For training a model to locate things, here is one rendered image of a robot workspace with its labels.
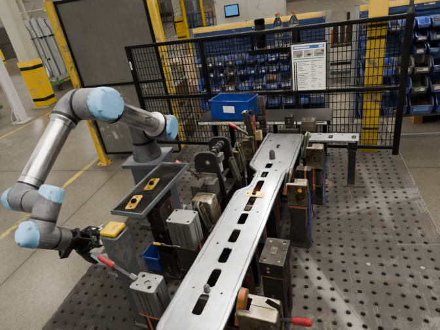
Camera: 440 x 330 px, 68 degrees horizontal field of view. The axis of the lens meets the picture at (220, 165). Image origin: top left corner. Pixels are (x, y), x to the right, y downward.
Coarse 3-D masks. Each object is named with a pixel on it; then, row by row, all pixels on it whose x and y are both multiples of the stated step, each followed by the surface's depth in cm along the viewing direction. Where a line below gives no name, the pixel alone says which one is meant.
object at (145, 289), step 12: (144, 276) 100; (156, 276) 99; (132, 288) 96; (144, 288) 96; (156, 288) 95; (144, 300) 97; (156, 300) 96; (168, 300) 102; (144, 312) 101; (156, 312) 98; (156, 324) 102
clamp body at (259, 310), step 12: (252, 300) 86; (264, 300) 86; (276, 300) 85; (240, 312) 84; (252, 312) 83; (264, 312) 82; (276, 312) 82; (240, 324) 85; (252, 324) 83; (264, 324) 81; (276, 324) 80
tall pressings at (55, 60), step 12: (24, 24) 925; (36, 24) 958; (48, 24) 974; (36, 36) 934; (36, 48) 959; (48, 48) 994; (48, 60) 966; (60, 60) 1005; (48, 72) 988; (60, 72) 1010
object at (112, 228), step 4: (108, 224) 110; (112, 224) 109; (116, 224) 109; (120, 224) 109; (124, 224) 109; (104, 228) 108; (108, 228) 108; (112, 228) 107; (116, 228) 107; (120, 228) 107; (100, 232) 106; (104, 232) 106; (108, 232) 106; (112, 232) 105; (116, 232) 105; (112, 236) 105
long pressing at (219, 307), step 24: (264, 144) 185; (288, 144) 180; (264, 168) 160; (240, 192) 144; (264, 216) 127; (216, 240) 118; (240, 240) 117; (192, 264) 109; (216, 264) 108; (240, 264) 106; (192, 288) 101; (216, 288) 99; (168, 312) 94; (216, 312) 92
